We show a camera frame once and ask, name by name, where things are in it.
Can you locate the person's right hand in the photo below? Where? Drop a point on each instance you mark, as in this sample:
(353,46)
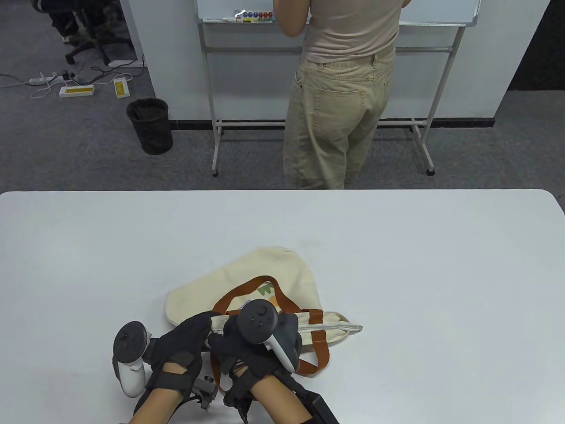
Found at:
(238,357)

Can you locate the person's left hand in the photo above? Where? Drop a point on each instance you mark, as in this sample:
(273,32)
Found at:
(185,344)

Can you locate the person's right forearm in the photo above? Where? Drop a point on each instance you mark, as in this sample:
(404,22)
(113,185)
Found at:
(278,402)

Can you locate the person's left forearm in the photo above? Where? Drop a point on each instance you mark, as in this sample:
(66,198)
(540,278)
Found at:
(156,406)

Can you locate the grey white right hand controller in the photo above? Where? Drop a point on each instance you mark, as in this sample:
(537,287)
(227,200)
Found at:
(258,320)

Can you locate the grey white hand controller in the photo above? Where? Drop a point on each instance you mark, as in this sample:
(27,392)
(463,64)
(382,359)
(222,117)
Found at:
(258,320)
(130,344)

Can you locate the grey white left hand controller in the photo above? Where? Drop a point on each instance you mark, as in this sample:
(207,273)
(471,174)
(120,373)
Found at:
(130,344)

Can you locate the black mesh waste bin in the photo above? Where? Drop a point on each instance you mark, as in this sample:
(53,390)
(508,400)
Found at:
(152,132)

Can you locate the short white yellow power strip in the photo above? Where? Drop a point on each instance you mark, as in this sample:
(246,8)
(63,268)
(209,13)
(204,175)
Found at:
(121,87)

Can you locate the long white yellow power strip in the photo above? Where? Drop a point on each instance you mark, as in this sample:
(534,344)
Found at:
(77,91)

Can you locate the flat white adapter box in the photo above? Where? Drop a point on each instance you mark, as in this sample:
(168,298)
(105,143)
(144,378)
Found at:
(121,63)

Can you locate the plain white power strip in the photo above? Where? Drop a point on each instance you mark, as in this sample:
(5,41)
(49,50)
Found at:
(42,81)

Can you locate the black office chair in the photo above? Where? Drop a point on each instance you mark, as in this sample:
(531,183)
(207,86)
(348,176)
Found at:
(95,42)

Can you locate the row of coloured magnets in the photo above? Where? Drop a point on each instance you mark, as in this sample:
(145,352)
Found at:
(256,16)

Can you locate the whiteboard on metal stand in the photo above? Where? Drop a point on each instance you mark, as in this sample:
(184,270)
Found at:
(441,11)

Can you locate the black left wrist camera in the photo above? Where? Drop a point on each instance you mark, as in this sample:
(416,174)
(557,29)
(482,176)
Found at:
(205,388)

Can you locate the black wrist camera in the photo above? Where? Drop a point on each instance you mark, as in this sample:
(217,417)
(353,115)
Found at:
(205,388)
(324,410)

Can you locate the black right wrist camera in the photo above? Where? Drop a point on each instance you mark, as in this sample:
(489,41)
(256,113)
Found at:
(324,410)

